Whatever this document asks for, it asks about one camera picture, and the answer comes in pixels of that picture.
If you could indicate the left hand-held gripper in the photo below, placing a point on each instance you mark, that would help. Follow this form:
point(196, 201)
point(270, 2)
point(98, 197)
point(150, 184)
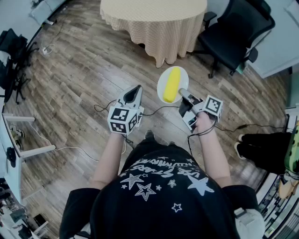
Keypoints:
point(121, 119)

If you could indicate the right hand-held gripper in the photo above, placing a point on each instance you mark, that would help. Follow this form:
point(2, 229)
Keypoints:
point(212, 106)

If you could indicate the yellow corn cob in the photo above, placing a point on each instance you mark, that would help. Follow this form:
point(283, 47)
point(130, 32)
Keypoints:
point(172, 85)

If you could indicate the white round plate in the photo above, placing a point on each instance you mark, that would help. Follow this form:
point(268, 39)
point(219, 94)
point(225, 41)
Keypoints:
point(163, 80)

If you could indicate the person's left forearm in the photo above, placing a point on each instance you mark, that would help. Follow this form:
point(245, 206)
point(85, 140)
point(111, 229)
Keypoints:
point(107, 158)

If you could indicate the person's right forearm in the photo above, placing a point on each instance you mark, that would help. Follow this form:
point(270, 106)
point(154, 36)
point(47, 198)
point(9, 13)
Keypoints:
point(210, 151)

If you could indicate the round table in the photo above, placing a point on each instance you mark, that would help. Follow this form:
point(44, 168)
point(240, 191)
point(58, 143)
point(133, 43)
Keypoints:
point(151, 18)

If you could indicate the person's left shoe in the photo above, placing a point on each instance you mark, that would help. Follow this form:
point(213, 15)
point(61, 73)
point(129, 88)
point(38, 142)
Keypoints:
point(149, 135)

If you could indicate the person's right shoe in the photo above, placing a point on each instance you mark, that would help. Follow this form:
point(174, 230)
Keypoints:
point(171, 143)

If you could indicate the person's black trousers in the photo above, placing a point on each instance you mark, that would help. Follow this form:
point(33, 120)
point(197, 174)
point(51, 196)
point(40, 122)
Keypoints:
point(151, 147)

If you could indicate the black office chair with armrests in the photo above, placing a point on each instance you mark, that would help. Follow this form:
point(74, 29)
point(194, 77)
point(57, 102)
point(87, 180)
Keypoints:
point(229, 39)

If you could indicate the white power strip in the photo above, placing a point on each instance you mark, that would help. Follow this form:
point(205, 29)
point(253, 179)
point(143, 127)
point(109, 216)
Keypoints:
point(44, 50)

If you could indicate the black star-print T-shirt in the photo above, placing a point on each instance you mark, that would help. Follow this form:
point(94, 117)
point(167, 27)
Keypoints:
point(163, 205)

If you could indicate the white cabinet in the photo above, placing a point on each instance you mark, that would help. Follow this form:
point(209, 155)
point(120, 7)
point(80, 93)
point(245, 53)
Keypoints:
point(278, 42)

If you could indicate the green patterned cloth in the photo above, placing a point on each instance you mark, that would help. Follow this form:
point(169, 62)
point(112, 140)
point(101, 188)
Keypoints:
point(292, 149)

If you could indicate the black swivel chair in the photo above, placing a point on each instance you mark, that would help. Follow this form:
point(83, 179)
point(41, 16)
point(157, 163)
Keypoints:
point(14, 58)

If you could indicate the black computer mouse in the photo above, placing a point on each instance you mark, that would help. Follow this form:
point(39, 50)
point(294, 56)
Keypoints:
point(10, 156)

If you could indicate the white desk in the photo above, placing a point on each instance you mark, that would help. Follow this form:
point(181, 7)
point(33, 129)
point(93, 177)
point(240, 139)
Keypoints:
point(11, 172)

